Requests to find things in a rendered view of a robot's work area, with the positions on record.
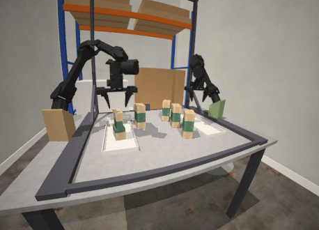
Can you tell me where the white long shallow tray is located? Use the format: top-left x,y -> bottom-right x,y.
102,116 -> 139,156
180,112 -> 226,139

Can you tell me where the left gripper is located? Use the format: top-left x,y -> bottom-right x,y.
184,78 -> 214,102

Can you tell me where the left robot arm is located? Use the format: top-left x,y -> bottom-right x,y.
189,54 -> 220,103

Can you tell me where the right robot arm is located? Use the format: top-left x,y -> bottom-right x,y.
50,39 -> 139,111

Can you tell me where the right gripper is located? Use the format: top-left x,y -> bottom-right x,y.
95,75 -> 138,108

